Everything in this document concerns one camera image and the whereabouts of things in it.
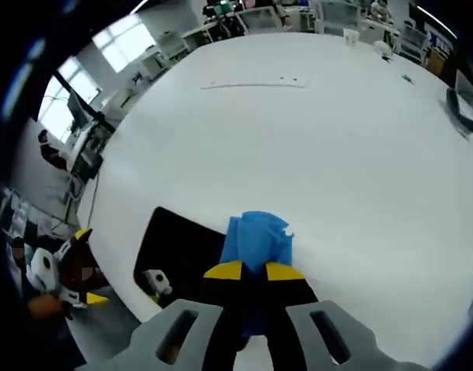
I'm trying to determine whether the person's left hand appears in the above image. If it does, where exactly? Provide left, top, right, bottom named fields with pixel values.
left=26, top=294, right=66, bottom=320

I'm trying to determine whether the black tablet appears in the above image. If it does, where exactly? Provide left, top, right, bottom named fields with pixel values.
left=132, top=206, right=241, bottom=310

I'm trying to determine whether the white mesh office chair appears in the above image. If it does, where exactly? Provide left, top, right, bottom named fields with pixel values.
left=236, top=5, right=284, bottom=30
left=400, top=22, right=430, bottom=59
left=315, top=0, right=363, bottom=34

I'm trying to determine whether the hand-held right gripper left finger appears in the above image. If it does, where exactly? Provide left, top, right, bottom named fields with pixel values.
left=80, top=260, right=263, bottom=371

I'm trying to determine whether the thin black cable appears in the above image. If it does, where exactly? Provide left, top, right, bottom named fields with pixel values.
left=86, top=172, right=100, bottom=230

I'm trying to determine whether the small white object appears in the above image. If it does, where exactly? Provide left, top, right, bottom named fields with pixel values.
left=374, top=41, right=394, bottom=59

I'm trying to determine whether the dark grey tray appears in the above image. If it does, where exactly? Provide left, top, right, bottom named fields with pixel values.
left=446, top=87, right=473, bottom=135

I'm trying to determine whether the blue cleaning cloth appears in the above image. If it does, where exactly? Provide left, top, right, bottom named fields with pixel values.
left=219, top=210, right=295, bottom=343

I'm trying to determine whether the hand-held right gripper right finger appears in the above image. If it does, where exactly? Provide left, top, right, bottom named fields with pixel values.
left=259, top=261, right=433, bottom=371

